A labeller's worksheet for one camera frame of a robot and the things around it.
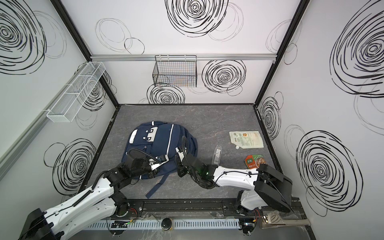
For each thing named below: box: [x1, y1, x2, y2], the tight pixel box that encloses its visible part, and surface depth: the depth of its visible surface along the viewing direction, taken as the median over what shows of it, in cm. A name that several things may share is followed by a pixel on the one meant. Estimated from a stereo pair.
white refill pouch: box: [229, 131, 264, 150], surface depth 101 cm
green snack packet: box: [244, 154, 267, 169], surface depth 92 cm
